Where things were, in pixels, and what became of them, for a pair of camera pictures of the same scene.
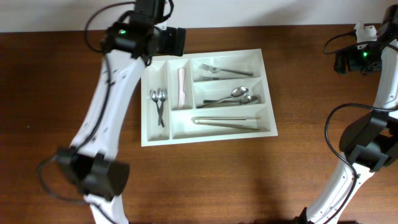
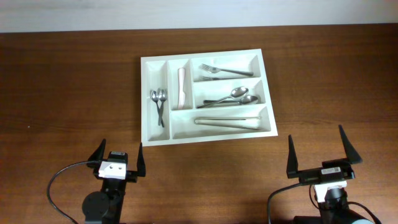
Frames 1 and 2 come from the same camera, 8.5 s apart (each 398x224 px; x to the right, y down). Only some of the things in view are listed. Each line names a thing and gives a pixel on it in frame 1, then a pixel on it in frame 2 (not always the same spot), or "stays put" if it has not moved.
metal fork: x=213 y=70 stays put
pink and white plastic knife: x=181 y=94 stays put
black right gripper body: x=365 y=58 → x=309 y=177
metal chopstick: x=224 y=118 stays put
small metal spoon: x=162 y=96 stays put
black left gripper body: x=174 y=45 → x=131 y=176
